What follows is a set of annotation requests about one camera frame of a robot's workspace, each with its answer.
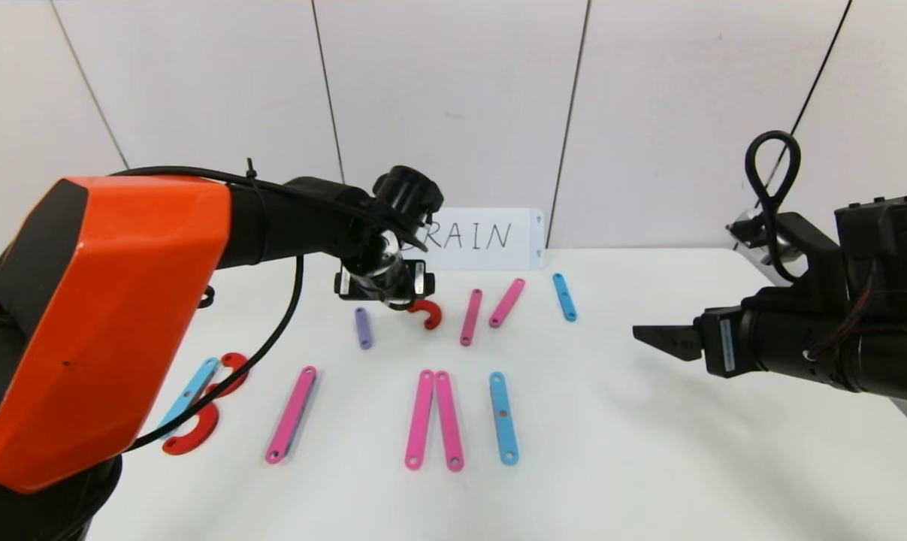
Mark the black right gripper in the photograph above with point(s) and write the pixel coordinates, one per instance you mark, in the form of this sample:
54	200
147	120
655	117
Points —
721	343

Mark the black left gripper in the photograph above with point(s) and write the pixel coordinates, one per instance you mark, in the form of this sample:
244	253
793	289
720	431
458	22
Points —
421	283

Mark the small red arc piece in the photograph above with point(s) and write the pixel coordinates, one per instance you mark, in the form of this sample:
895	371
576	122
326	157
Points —
433	319

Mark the pink long bar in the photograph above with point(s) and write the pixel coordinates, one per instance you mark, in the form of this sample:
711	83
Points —
420	418
291	415
471	317
448	421

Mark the purple short bar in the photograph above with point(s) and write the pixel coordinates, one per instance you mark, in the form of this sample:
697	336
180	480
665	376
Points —
363	328

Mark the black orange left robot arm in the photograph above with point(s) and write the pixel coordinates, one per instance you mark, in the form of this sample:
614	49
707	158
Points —
107	300

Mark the white BRAIN sign board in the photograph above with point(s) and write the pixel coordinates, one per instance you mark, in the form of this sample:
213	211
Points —
528	255

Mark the pink short flat bar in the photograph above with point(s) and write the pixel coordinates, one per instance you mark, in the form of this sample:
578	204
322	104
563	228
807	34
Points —
506	303

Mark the cyan short flat bar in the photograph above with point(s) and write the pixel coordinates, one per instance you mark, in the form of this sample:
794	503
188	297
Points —
564	297

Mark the cyan long flat bar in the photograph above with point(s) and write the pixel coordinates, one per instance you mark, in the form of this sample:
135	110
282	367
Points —
198	383
503	428

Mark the large red arc piece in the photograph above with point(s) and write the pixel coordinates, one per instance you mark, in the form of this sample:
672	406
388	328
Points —
239	372
201	432

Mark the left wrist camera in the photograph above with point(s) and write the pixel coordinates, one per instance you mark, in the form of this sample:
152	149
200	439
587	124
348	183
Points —
385	252

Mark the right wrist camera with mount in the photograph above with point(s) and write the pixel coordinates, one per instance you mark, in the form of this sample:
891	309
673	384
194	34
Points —
806	244

